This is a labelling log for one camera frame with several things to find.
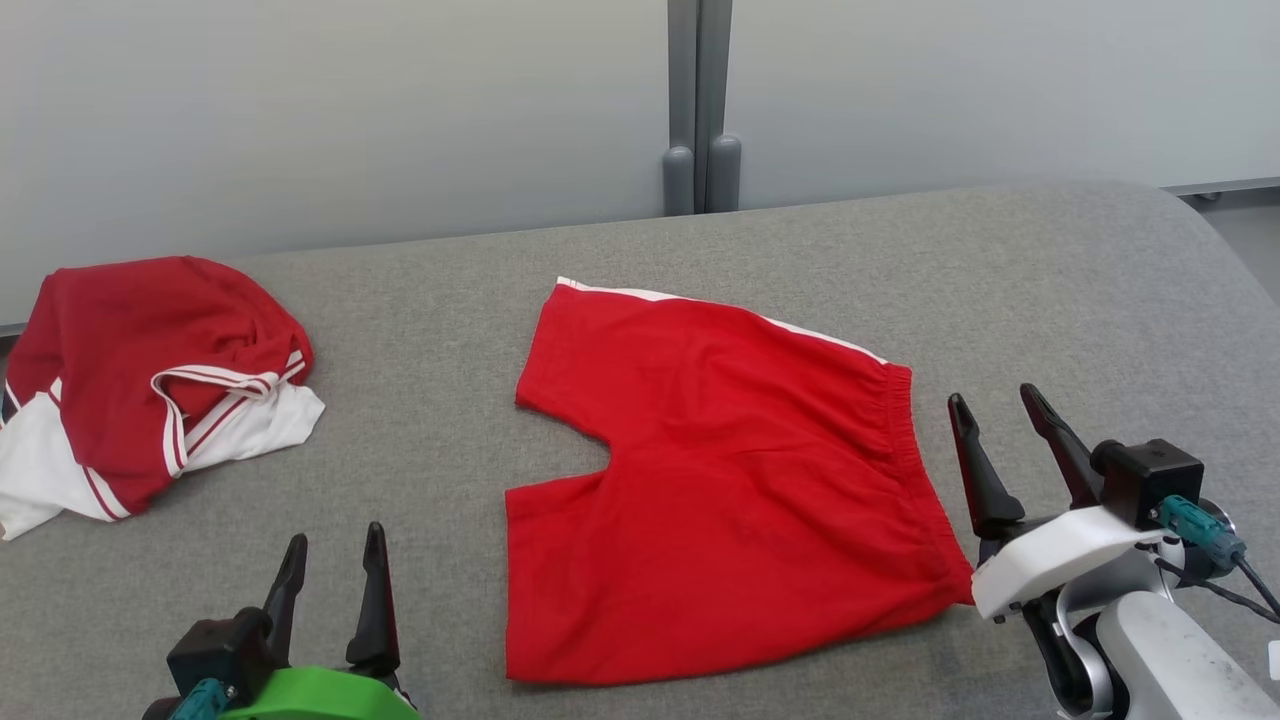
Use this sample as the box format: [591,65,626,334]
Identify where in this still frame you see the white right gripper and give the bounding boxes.
[948,384,1167,622]

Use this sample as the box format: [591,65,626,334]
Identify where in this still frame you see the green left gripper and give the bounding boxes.
[215,522,421,720]

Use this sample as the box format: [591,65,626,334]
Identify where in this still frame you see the red shorts with white stripe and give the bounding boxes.
[505,277,976,686]

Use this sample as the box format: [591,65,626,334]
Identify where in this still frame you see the red and white jersey shirt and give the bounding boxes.
[0,256,326,541]

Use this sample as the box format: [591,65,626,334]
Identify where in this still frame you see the grey partition foot with caster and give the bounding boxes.
[1165,177,1280,206]

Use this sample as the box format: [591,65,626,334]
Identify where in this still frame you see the teal left camera connector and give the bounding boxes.
[170,678,231,720]

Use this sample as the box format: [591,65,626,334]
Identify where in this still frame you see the teal camera connector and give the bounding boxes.
[1160,495,1248,573]
[170,678,231,720]

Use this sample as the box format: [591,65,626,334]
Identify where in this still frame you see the teal right camera connector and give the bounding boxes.
[1160,495,1248,573]

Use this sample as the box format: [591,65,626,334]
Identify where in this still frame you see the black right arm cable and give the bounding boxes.
[1140,550,1280,626]

